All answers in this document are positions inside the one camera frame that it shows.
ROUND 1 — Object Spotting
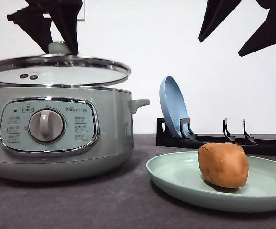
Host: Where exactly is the black plate rack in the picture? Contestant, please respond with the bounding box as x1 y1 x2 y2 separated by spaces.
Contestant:
156 118 276 156

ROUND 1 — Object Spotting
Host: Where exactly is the green plate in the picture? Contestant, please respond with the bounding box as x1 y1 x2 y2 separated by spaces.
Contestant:
146 152 276 212

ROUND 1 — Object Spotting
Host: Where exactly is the green electric steamer pot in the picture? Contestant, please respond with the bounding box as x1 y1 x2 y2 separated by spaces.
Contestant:
0 84 150 182

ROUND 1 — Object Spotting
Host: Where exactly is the blue plate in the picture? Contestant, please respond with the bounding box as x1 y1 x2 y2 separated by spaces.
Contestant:
159 76 189 138

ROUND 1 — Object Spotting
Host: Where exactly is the white wall socket left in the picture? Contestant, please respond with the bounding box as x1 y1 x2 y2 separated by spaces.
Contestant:
77 0 85 21

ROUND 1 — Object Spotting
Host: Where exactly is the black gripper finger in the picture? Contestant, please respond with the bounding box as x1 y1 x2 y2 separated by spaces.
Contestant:
238 0 276 57
7 0 53 53
36 0 83 55
198 0 241 42

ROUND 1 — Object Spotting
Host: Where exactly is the brown potato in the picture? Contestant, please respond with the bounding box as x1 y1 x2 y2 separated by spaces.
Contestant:
198 142 249 188

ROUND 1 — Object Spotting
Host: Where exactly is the glass steamer lid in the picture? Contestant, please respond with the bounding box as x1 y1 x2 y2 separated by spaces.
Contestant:
0 41 131 86

